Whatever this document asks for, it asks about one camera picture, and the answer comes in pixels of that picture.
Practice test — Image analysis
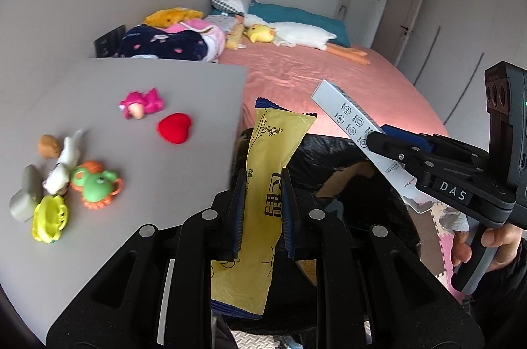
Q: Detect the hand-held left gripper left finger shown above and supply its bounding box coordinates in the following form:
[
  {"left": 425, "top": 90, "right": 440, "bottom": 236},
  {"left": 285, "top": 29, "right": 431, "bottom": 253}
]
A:
[{"left": 46, "top": 168, "right": 248, "bottom": 349}]

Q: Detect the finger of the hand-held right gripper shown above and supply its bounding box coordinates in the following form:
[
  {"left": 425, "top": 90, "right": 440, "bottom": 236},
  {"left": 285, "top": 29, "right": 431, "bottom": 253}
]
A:
[
  {"left": 366, "top": 130, "right": 438, "bottom": 186},
  {"left": 381, "top": 124, "right": 433, "bottom": 153}
]

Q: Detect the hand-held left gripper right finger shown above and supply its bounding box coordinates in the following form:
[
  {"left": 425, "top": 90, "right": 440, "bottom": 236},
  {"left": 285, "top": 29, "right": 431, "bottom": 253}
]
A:
[{"left": 281, "top": 168, "right": 483, "bottom": 349}]

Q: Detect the black trash bag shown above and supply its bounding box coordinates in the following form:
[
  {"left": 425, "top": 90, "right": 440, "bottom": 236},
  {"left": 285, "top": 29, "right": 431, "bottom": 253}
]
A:
[{"left": 231, "top": 129, "right": 421, "bottom": 337}]

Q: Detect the white remote control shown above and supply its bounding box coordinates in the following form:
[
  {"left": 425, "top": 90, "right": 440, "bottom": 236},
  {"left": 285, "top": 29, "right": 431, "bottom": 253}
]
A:
[{"left": 311, "top": 79, "right": 433, "bottom": 215}]

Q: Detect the yellow snack packet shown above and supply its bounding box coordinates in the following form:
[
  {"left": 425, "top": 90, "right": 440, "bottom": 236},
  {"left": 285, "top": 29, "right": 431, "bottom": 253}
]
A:
[{"left": 211, "top": 98, "right": 318, "bottom": 321}]

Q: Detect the white toy figure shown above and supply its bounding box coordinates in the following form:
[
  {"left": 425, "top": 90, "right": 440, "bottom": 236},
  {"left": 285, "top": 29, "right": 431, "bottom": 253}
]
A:
[{"left": 42, "top": 128, "right": 89, "bottom": 195}]

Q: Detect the brown mouse toy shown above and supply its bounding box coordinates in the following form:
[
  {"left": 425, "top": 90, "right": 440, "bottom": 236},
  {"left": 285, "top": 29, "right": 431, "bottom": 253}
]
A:
[{"left": 38, "top": 134, "right": 62, "bottom": 159}]

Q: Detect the person's right forearm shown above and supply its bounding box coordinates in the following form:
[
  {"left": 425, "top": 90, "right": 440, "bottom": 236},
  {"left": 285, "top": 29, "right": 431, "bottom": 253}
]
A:
[{"left": 463, "top": 250, "right": 527, "bottom": 349}]

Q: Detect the person's right hand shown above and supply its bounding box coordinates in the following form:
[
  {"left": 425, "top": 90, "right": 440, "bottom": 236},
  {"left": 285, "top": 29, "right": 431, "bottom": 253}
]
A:
[{"left": 451, "top": 225, "right": 527, "bottom": 273}]

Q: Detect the wooden board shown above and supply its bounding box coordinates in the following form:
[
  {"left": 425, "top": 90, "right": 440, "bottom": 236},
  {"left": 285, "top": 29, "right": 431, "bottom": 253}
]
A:
[{"left": 295, "top": 258, "right": 318, "bottom": 287}]

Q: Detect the foam floor mat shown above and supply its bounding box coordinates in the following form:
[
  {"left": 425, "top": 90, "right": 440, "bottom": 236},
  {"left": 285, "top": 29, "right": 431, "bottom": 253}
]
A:
[{"left": 405, "top": 188, "right": 470, "bottom": 304}]

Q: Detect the red plush heart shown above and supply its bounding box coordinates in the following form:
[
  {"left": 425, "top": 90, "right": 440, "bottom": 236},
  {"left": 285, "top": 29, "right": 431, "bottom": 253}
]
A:
[{"left": 157, "top": 112, "right": 193, "bottom": 145}]

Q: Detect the bed with pink sheet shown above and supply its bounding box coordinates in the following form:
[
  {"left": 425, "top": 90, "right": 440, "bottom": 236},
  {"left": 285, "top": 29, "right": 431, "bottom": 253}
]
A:
[{"left": 216, "top": 42, "right": 449, "bottom": 139}]

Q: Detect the white goose plush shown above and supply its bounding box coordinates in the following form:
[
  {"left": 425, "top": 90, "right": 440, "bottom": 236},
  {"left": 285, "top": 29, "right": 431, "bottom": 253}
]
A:
[{"left": 243, "top": 15, "right": 369, "bottom": 65}]

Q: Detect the green and orange frog toy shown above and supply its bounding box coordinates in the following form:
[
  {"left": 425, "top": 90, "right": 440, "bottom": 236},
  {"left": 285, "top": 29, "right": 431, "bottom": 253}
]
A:
[{"left": 69, "top": 160, "right": 124, "bottom": 214}]

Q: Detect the pink doll toy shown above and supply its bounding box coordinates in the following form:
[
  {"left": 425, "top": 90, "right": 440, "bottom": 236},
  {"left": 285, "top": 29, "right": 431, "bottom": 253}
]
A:
[{"left": 119, "top": 87, "right": 167, "bottom": 120}]

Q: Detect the teal pillow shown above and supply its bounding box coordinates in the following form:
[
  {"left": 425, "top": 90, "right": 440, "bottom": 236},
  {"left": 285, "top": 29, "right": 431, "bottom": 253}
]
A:
[{"left": 247, "top": 2, "right": 351, "bottom": 48}]

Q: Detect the pink blanket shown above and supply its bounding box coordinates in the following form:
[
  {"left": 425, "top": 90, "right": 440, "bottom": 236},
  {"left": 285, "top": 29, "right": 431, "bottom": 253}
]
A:
[{"left": 167, "top": 18, "right": 226, "bottom": 63}]

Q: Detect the yellow patterned long pillow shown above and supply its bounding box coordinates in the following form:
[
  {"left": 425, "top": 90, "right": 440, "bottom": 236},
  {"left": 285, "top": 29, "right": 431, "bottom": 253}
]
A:
[{"left": 226, "top": 23, "right": 248, "bottom": 51}]

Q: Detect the yellow duck plush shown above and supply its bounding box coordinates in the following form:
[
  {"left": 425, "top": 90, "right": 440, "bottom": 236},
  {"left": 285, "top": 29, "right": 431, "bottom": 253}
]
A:
[{"left": 246, "top": 23, "right": 276, "bottom": 44}]

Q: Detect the navy patterned blanket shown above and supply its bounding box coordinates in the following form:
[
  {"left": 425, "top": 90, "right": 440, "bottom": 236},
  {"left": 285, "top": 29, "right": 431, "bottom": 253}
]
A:
[{"left": 115, "top": 24, "right": 208, "bottom": 62}]

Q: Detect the light patterned blanket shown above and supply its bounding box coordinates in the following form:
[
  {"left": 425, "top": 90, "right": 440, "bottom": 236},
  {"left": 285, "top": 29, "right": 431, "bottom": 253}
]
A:
[{"left": 204, "top": 13, "right": 243, "bottom": 32}]

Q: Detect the yellow plush toy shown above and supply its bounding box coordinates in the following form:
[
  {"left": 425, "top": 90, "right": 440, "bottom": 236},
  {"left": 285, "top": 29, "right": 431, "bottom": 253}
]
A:
[{"left": 144, "top": 7, "right": 204, "bottom": 27}]

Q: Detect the grey toy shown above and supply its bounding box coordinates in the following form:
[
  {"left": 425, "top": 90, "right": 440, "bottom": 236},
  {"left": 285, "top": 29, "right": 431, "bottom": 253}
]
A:
[{"left": 9, "top": 164, "right": 44, "bottom": 223}]

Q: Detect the yellow-green ring toy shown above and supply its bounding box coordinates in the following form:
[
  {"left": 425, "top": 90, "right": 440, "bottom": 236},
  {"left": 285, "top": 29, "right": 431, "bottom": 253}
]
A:
[{"left": 32, "top": 194, "right": 69, "bottom": 245}]

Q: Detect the black wall switch panel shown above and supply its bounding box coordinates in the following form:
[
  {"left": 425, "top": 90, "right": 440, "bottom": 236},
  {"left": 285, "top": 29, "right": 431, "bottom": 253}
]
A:
[{"left": 94, "top": 24, "right": 126, "bottom": 58}]

